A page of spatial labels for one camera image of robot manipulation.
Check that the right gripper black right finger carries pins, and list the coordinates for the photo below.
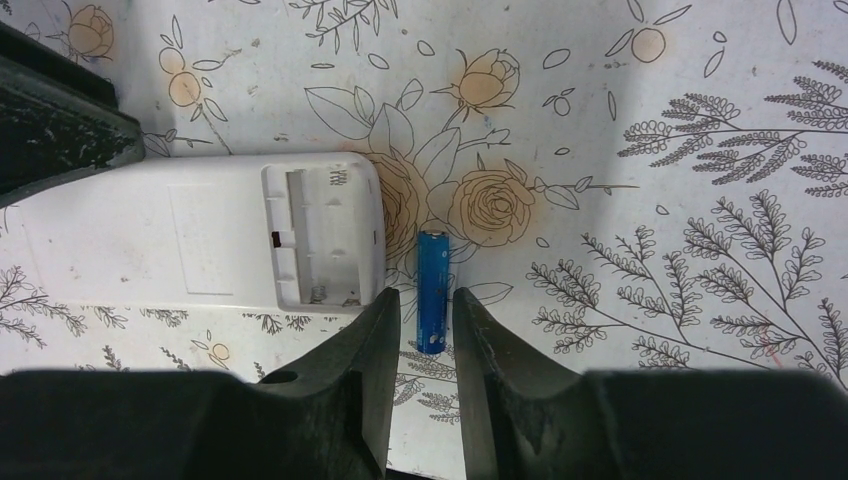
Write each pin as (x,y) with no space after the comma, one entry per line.
(524,416)

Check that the blue AAA battery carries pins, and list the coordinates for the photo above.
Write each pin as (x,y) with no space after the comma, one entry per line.
(432,286)

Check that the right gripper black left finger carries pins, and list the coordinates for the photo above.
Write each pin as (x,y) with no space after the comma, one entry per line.
(326,415)

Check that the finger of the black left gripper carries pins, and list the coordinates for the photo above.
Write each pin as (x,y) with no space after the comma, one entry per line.
(59,122)

